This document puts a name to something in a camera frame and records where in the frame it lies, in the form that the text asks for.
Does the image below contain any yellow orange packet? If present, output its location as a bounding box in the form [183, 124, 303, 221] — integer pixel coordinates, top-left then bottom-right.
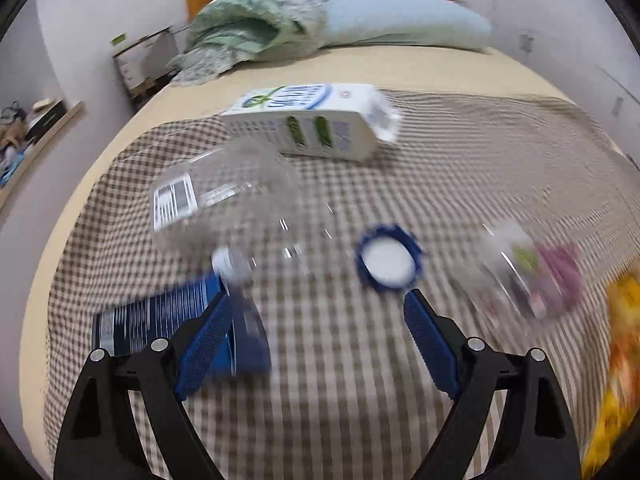
[579, 271, 640, 479]

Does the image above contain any beige bed sheet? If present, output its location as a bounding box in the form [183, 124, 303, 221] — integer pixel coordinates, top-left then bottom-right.
[19, 44, 618, 466]

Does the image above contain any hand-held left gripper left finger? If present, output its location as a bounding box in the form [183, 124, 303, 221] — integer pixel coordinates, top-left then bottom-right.
[52, 291, 235, 480]

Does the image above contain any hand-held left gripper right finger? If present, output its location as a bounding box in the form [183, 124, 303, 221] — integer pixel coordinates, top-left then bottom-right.
[403, 288, 583, 480]

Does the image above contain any clear plastic bottle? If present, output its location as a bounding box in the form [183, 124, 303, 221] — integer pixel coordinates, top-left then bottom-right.
[150, 136, 328, 292]

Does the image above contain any light blue pillow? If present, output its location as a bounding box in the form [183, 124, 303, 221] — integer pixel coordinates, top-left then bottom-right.
[320, 0, 494, 54]

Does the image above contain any wooden ledge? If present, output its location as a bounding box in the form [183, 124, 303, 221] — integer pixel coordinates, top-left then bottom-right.
[0, 100, 86, 212]

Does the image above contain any green floral quilt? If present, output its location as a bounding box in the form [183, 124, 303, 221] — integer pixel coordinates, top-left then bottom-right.
[166, 0, 332, 87]

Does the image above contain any white milk carton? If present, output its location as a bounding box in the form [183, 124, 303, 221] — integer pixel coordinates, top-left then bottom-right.
[221, 82, 404, 163]

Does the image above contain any clear cup with purple label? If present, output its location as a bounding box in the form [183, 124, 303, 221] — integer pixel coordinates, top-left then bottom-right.
[459, 221, 584, 324]

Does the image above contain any blue lid with white inside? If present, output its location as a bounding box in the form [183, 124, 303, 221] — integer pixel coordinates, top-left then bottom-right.
[355, 223, 425, 292]

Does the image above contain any black box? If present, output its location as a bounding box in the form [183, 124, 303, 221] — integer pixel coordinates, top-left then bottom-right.
[24, 102, 69, 144]

